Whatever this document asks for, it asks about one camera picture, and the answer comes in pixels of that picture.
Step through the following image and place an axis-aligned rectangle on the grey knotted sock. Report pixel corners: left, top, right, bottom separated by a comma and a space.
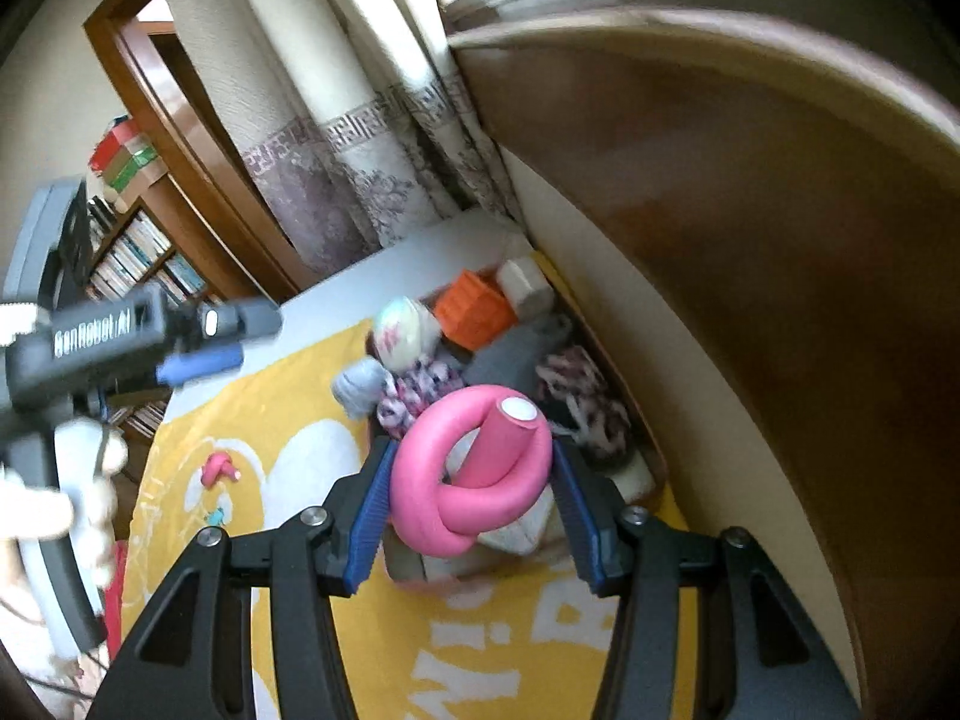
331, 356, 392, 419

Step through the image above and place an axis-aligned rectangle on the pink leopard fuzzy sock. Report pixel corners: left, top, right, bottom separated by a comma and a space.
376, 358, 464, 439

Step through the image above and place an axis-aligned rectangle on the teal binder clip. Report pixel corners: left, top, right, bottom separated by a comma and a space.
206, 507, 226, 527

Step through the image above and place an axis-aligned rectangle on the pink foam curler knot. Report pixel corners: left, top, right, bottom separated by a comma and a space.
200, 452, 241, 489

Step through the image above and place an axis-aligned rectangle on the pastel sock ball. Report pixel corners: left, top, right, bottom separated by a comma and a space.
371, 298, 443, 374

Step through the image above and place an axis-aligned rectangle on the light grey fleece sock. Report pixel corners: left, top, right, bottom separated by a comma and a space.
462, 314, 573, 398

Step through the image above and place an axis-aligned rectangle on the white tape roll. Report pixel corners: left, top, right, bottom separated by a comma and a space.
494, 255, 555, 322

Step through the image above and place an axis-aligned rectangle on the gloved left hand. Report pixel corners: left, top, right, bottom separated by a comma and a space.
2, 418, 128, 606

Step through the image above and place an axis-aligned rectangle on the wooden bookshelf with books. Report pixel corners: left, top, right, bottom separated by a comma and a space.
73, 179, 257, 444

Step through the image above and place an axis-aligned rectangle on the yellow white cartoon blanket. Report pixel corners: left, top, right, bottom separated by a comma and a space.
122, 322, 617, 718

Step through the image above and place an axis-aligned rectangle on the orange storage box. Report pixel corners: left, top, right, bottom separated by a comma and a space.
361, 257, 658, 583

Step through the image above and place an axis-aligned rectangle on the red floral cloth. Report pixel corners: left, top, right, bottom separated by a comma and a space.
104, 541, 128, 660

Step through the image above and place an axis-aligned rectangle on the wooden window sill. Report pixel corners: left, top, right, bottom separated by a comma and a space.
452, 7, 958, 718

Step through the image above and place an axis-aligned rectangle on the patterned curtain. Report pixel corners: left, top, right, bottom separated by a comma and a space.
166, 0, 523, 278

